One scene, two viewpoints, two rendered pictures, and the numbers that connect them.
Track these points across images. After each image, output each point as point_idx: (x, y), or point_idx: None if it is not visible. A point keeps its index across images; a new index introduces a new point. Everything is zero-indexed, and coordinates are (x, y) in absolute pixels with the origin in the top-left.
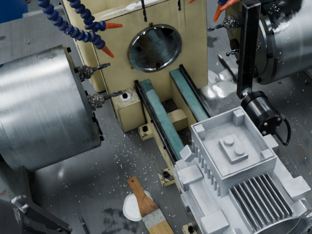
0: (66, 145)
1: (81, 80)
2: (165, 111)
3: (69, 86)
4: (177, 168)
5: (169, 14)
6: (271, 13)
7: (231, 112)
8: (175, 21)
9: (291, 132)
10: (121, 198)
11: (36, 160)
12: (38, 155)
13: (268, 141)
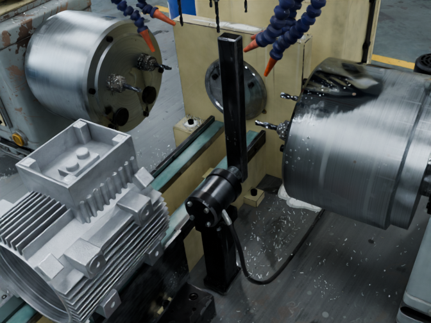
0: (63, 99)
1: (138, 66)
2: (193, 154)
3: (87, 45)
4: None
5: (256, 54)
6: (309, 93)
7: (118, 134)
8: (262, 68)
9: (303, 292)
10: None
11: (43, 97)
12: (43, 92)
13: (137, 201)
